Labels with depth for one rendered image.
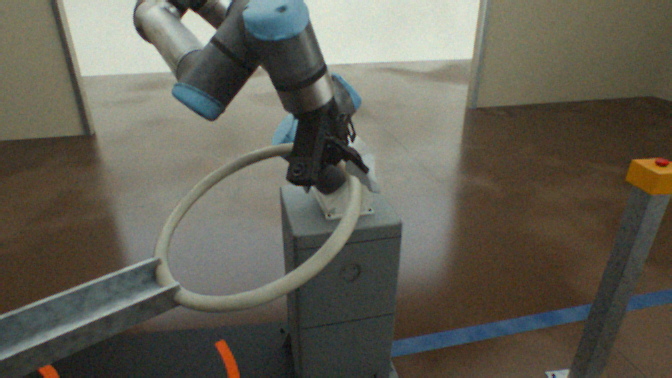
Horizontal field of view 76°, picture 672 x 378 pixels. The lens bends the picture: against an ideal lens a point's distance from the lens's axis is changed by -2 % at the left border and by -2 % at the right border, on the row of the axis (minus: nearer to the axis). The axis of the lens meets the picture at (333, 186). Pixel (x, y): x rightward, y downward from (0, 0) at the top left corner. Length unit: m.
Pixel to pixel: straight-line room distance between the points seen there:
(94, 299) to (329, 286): 0.88
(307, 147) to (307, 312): 1.07
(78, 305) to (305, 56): 0.65
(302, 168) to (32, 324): 0.59
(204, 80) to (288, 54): 0.17
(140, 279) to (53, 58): 4.73
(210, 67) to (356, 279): 1.09
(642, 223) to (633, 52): 6.07
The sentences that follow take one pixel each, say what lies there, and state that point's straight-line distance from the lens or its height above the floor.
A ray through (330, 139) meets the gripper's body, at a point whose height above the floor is 1.39.
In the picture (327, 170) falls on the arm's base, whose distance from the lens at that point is 1.52.
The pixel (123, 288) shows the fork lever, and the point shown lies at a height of 1.07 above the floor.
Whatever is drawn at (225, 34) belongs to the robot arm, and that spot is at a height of 1.55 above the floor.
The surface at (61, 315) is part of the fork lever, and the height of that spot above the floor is 1.06.
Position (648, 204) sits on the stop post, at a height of 0.96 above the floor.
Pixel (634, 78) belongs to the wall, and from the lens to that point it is 7.93.
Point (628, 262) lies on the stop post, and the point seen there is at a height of 0.72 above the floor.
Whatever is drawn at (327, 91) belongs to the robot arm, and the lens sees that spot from 0.69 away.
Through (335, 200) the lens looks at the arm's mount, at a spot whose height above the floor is 0.93.
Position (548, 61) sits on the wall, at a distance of 6.82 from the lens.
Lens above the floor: 1.64
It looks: 26 degrees down
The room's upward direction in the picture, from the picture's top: straight up
